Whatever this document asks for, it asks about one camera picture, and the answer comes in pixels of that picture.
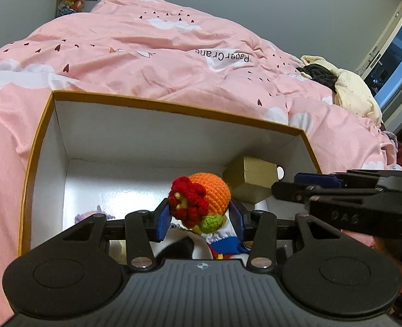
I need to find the cream and black clothes pile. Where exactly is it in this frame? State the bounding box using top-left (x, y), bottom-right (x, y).
top-left (301, 54), bottom-right (384, 126)

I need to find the white cardboard box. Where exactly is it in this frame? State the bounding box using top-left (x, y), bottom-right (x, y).
top-left (17, 89), bottom-right (324, 263)

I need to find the small purple plush toy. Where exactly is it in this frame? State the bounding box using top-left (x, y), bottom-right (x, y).
top-left (74, 205), bottom-right (115, 225)

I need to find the white door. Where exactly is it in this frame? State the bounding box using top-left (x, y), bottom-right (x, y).
top-left (354, 0), bottom-right (402, 120)

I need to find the pink printed blanket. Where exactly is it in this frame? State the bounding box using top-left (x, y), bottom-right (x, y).
top-left (0, 0), bottom-right (402, 327)

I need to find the white sailor plush toy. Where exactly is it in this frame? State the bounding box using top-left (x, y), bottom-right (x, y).
top-left (160, 225), bottom-right (253, 262)

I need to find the orange crochet ball red flower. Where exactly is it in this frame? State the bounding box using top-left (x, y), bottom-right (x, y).
top-left (168, 172), bottom-right (232, 234)

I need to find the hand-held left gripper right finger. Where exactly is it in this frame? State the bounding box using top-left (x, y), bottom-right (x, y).
top-left (229, 199), bottom-right (345, 270)

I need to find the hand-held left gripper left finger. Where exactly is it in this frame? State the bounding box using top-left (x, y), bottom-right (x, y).
top-left (56, 200), bottom-right (172, 271)

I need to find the dark garment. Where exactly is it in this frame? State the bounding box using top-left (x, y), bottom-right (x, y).
top-left (296, 63), bottom-right (340, 92)

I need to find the lavender cloth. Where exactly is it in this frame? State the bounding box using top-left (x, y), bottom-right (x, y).
top-left (380, 129), bottom-right (401, 151)

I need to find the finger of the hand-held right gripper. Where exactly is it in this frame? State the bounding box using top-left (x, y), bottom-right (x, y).
top-left (271, 181), bottom-right (316, 205)
top-left (294, 172), bottom-right (350, 189)

